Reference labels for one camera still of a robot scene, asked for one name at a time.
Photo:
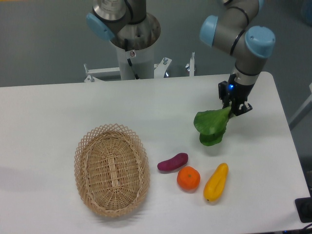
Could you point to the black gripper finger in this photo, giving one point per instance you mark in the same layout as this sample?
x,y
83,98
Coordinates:
x,y
238,109
224,94

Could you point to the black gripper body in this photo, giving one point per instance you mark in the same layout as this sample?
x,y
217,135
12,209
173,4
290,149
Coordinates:
x,y
236,90

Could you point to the green leafy vegetable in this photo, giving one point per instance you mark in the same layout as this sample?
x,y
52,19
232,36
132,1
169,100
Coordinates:
x,y
211,125

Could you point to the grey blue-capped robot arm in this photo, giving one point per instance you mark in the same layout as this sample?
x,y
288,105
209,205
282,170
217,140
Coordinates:
x,y
133,32

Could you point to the purple sweet potato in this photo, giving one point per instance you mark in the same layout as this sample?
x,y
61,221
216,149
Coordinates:
x,y
174,163

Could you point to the yellow papaya fruit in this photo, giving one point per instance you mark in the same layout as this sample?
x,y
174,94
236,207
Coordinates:
x,y
216,183

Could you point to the orange tangerine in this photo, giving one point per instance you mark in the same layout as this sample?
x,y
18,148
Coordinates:
x,y
188,178

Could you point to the black device at table edge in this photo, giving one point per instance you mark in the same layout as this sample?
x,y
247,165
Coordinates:
x,y
304,209

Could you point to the woven wicker basket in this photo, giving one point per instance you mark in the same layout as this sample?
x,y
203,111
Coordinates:
x,y
111,170

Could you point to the white metal mounting frame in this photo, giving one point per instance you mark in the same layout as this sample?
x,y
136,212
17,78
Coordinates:
x,y
92,75

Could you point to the white table leg frame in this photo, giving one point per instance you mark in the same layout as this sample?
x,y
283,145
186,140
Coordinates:
x,y
301,112

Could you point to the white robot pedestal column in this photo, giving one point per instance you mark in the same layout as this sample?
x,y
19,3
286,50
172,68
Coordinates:
x,y
136,64

